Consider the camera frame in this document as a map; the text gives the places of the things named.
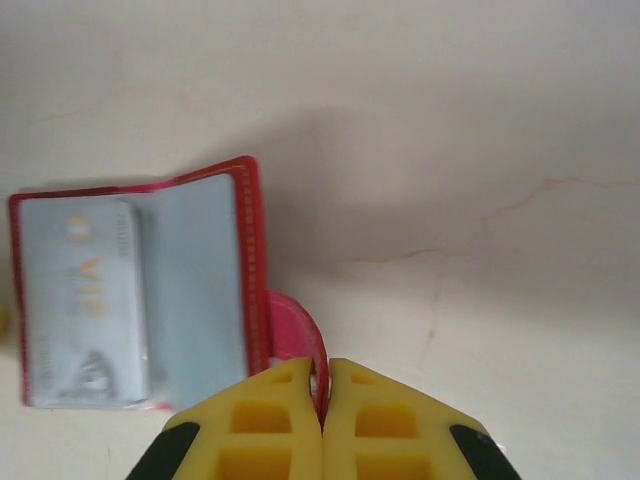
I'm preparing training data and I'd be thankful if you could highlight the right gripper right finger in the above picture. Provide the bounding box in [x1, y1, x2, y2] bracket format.
[319, 356, 524, 480]

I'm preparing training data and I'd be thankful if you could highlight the red card holder wallet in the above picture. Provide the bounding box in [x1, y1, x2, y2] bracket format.
[7, 154, 332, 436]

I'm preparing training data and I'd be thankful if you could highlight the black credit card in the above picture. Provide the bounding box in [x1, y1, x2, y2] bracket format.
[22, 199, 151, 407]

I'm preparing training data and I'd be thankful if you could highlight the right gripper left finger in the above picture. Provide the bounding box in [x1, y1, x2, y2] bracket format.
[124, 355, 324, 480]

